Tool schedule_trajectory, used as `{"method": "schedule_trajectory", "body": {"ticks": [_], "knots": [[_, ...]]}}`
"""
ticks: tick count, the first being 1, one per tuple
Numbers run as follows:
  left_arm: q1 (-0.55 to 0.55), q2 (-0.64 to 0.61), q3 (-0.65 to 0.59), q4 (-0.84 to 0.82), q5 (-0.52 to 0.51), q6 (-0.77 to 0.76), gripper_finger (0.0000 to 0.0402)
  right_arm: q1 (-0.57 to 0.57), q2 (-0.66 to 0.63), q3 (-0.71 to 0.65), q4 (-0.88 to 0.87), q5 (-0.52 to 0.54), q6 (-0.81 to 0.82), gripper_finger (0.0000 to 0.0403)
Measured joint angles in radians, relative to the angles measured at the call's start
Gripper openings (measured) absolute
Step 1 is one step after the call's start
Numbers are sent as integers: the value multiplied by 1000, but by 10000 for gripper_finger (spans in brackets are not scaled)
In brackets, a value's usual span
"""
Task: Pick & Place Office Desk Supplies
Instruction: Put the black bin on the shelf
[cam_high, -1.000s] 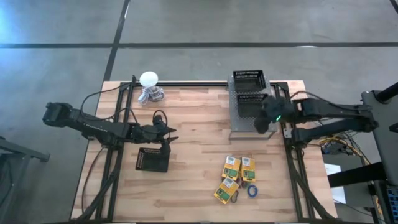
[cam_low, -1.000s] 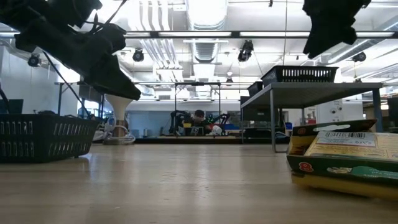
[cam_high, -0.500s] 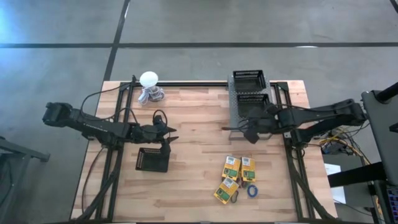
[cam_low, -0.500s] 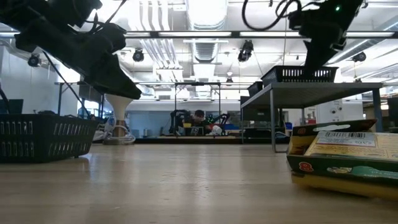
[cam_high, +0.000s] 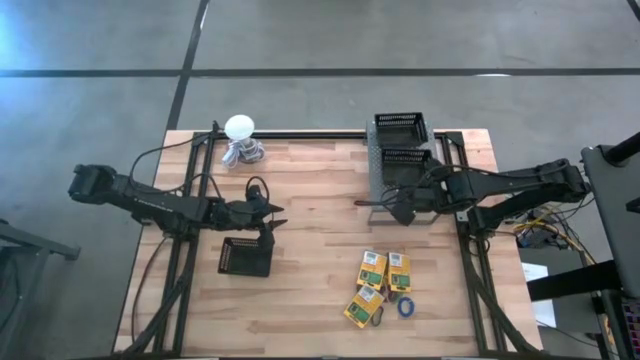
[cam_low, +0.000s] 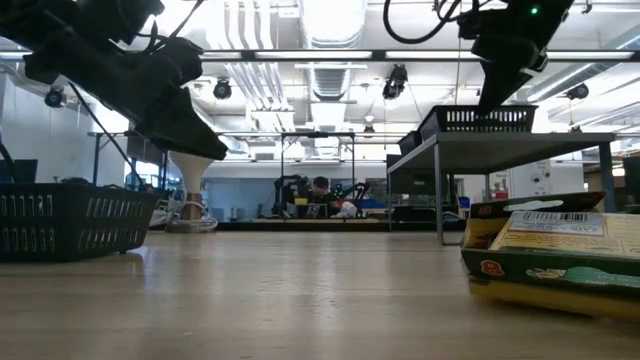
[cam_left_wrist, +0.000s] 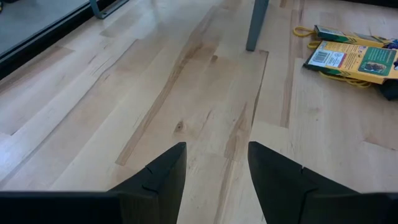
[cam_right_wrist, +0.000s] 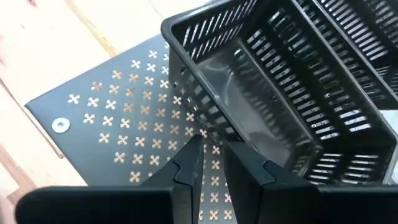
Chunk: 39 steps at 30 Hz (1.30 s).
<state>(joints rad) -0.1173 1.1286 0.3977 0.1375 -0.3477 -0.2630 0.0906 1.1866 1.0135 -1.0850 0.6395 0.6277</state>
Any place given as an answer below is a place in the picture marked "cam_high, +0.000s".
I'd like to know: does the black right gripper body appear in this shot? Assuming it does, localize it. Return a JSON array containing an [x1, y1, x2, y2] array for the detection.
[[387, 172, 451, 227]]

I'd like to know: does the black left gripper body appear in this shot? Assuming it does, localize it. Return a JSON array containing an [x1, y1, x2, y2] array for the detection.
[[209, 183, 277, 252]]

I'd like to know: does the black slotted plastic basket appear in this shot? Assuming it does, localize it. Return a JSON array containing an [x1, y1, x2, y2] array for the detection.
[[380, 147, 434, 189], [373, 111, 430, 150], [217, 235, 276, 279]]

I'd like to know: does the grey perforated metal shelf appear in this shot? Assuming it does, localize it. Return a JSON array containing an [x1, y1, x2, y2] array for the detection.
[[366, 119, 444, 227]]

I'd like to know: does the blue coil hair tie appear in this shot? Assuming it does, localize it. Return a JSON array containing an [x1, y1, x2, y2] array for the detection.
[[396, 295, 417, 320]]

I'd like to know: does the white mushroom lamp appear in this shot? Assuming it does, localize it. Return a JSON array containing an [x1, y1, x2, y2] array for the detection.
[[223, 113, 256, 142]]

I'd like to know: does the white paper sheet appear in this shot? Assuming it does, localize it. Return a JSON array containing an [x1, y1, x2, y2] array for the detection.
[[519, 261, 558, 329]]

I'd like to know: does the black flat bar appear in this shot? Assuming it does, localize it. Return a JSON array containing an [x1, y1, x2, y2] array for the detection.
[[526, 258, 625, 303]]

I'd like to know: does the black pole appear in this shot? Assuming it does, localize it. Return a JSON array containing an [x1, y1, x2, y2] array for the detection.
[[602, 131, 640, 166]]

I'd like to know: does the grey metal stand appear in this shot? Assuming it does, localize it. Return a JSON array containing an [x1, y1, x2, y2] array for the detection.
[[0, 218, 82, 351]]

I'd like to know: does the computer screen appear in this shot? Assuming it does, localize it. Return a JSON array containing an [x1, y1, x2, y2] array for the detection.
[[621, 294, 640, 354]]

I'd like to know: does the white coiled lamp cable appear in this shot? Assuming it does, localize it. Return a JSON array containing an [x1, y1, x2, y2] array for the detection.
[[220, 137, 267, 170]]

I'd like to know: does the black aluminium table frame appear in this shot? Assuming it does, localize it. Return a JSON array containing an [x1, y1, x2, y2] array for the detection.
[[113, 121, 544, 359]]

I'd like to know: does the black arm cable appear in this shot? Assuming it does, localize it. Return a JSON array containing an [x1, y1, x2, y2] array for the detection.
[[128, 121, 221, 199]]

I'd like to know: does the brown cable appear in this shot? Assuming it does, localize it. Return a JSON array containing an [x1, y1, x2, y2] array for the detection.
[[129, 234, 170, 347]]

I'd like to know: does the yellow and black cable bundle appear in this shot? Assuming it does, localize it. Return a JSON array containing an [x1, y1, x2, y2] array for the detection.
[[510, 194, 599, 267]]

